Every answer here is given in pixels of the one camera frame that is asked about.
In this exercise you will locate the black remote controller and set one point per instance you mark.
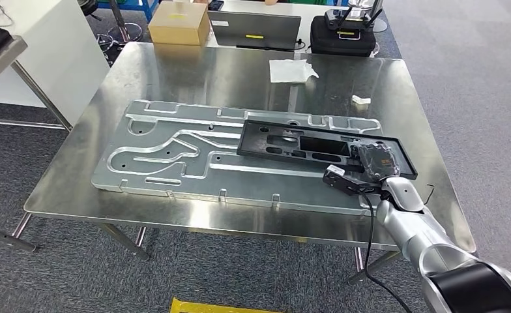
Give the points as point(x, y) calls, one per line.
point(346, 21)

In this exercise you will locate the steel side table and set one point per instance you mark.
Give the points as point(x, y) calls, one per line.
point(9, 56)

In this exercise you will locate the person's hand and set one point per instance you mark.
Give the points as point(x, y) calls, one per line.
point(277, 2)

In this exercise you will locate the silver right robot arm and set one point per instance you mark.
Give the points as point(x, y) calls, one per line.
point(415, 233)

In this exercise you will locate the brown cardboard box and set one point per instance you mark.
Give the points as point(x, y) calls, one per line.
point(178, 26)

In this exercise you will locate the steel workbench table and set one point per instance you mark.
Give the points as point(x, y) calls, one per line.
point(195, 77)

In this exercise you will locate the white paper tissue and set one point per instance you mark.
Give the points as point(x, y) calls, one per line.
point(290, 71)

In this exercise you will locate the grey laptop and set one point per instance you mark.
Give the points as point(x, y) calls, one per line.
point(255, 28)

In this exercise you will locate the aluminium grooved fixture plate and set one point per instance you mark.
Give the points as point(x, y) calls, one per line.
point(238, 190)

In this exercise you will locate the black carry case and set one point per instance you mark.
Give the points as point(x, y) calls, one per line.
point(342, 45)

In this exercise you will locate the small white paper scrap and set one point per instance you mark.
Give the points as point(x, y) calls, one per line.
point(361, 100)

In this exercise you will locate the black plastic frame part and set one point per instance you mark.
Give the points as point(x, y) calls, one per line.
point(255, 142)

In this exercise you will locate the dark smartphone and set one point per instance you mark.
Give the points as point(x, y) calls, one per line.
point(216, 5)

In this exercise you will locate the blue metal shelf rack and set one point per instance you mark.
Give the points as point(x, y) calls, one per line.
point(145, 6)

